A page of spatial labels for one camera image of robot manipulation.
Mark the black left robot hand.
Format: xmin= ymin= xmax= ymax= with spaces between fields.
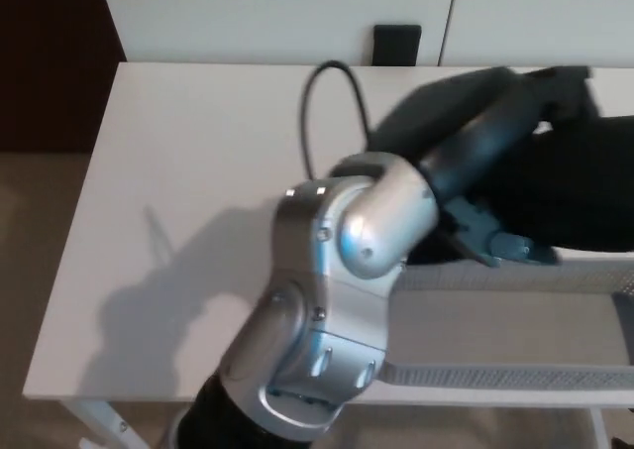
xmin=368 ymin=64 xmax=604 ymax=268

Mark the black fabric pencil case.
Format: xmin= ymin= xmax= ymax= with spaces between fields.
xmin=409 ymin=113 xmax=634 ymax=268

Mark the grey perforated plastic basket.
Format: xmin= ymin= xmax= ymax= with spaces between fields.
xmin=381 ymin=256 xmax=634 ymax=391

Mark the white cabinet with doors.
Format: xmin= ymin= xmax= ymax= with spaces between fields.
xmin=95 ymin=0 xmax=634 ymax=68

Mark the black cabinet door handle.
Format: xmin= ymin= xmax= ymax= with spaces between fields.
xmin=371 ymin=23 xmax=423 ymax=67

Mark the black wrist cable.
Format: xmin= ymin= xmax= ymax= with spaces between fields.
xmin=298 ymin=60 xmax=373 ymax=179

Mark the white metal table leg frame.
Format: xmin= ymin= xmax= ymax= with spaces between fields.
xmin=60 ymin=399 xmax=146 ymax=449
xmin=587 ymin=404 xmax=606 ymax=449

